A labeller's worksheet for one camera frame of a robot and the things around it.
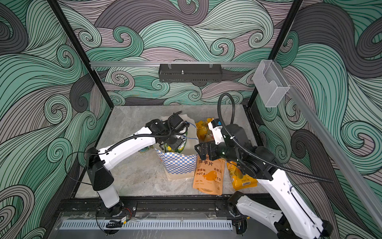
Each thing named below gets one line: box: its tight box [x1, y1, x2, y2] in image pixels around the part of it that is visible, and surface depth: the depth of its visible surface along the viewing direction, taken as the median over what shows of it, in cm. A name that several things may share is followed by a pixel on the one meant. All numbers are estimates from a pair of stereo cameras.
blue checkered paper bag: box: [154, 113, 200, 182], surface depth 71 cm
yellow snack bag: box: [226, 161, 259, 191], surface depth 79 cm
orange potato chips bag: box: [192, 155, 226, 195], surface depth 82 cm
